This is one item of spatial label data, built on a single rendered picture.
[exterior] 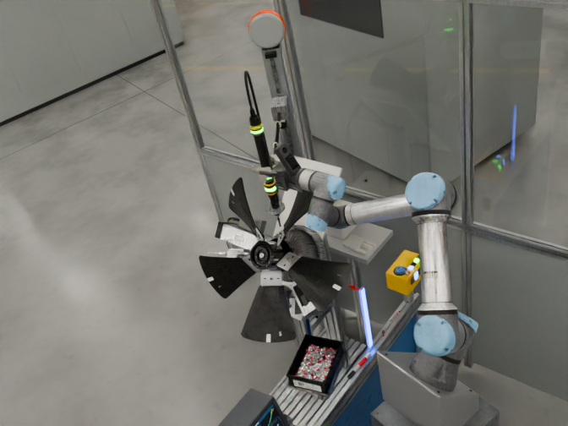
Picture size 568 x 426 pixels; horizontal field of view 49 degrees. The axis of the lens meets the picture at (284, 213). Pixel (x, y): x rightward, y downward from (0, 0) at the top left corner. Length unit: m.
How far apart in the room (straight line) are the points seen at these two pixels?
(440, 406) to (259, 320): 0.91
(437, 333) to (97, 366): 2.71
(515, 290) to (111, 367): 2.42
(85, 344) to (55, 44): 4.18
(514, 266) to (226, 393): 1.74
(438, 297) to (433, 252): 0.13
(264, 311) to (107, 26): 5.68
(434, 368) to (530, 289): 1.09
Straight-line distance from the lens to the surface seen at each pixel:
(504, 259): 2.95
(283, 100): 2.83
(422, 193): 1.89
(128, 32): 7.93
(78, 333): 4.44
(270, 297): 2.59
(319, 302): 2.42
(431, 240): 1.89
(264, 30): 2.76
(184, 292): 4.36
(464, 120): 2.60
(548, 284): 2.95
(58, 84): 7.76
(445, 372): 2.03
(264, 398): 2.04
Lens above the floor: 2.86
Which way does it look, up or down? 37 degrees down
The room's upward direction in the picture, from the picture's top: 13 degrees counter-clockwise
